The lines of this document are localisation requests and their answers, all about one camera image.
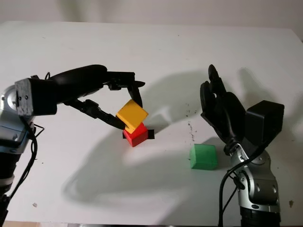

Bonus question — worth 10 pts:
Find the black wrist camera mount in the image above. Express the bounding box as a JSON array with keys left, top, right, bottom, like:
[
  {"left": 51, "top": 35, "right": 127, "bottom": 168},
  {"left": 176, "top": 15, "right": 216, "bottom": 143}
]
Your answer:
[
  {"left": 236, "top": 100, "right": 285, "bottom": 159},
  {"left": 14, "top": 76, "right": 59, "bottom": 117}
]

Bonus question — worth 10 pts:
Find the yellow block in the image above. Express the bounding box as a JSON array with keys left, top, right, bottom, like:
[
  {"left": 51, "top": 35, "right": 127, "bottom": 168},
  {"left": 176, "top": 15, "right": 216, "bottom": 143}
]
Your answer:
[{"left": 116, "top": 99, "right": 149, "bottom": 134}]

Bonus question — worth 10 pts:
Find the black tape strip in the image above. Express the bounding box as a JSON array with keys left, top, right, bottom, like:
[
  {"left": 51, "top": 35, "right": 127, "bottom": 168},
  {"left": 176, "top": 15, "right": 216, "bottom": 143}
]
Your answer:
[{"left": 122, "top": 129, "right": 155, "bottom": 140}]

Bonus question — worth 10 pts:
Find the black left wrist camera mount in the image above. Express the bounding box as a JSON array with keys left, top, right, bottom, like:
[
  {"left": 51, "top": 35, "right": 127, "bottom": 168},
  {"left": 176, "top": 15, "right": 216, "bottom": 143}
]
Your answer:
[{"left": 14, "top": 76, "right": 59, "bottom": 117}]

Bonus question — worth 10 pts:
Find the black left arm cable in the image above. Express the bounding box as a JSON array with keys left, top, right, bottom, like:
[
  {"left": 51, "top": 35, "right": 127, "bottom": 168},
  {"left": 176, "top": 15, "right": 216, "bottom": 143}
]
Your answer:
[{"left": 0, "top": 115, "right": 45, "bottom": 213}]

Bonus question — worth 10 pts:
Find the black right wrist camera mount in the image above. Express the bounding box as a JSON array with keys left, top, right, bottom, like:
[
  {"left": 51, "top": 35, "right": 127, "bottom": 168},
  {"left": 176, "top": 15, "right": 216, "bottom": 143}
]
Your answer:
[{"left": 236, "top": 100, "right": 285, "bottom": 159}]

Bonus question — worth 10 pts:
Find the red block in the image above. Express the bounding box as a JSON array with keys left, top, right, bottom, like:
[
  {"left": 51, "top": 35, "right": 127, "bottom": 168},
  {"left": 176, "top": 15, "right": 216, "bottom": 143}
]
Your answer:
[{"left": 123, "top": 122, "right": 149, "bottom": 148}]

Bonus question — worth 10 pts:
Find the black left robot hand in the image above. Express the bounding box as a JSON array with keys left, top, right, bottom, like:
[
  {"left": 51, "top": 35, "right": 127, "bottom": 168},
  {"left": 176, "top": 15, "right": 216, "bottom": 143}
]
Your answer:
[{"left": 51, "top": 64, "right": 146, "bottom": 131}]

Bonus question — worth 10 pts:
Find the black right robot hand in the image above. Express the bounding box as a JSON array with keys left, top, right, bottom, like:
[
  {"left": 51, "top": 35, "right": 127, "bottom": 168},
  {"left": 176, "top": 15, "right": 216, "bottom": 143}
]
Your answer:
[{"left": 200, "top": 64, "right": 247, "bottom": 156}]

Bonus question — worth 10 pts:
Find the green block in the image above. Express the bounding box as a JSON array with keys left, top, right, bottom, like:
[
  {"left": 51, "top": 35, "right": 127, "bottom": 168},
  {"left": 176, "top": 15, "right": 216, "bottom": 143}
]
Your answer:
[{"left": 189, "top": 143, "right": 218, "bottom": 170}]

